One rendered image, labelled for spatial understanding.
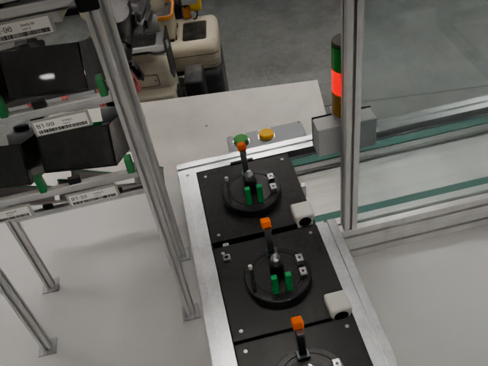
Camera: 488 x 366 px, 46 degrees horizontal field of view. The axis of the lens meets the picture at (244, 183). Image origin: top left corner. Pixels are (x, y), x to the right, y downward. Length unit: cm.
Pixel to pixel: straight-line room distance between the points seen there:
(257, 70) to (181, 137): 184
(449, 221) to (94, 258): 87
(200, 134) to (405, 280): 77
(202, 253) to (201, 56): 116
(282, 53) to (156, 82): 172
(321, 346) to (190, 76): 135
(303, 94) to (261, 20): 225
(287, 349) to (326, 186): 49
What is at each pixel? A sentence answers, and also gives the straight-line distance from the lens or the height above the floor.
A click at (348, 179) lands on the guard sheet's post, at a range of 118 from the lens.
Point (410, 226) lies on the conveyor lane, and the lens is 136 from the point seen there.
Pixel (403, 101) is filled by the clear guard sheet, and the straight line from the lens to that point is 112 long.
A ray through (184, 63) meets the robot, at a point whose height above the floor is 74.
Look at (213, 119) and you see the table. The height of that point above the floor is 86.
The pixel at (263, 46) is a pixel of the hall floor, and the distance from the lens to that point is 377.
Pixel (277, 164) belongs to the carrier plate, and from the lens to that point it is 144.
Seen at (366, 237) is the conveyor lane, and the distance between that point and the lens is 134.
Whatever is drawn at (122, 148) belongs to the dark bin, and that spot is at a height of 130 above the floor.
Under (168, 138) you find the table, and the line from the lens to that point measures 176.
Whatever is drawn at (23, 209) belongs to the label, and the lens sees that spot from 104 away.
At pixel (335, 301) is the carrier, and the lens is 115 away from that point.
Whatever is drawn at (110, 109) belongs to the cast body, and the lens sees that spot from 122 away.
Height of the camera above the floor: 195
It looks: 44 degrees down
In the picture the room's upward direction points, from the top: 9 degrees counter-clockwise
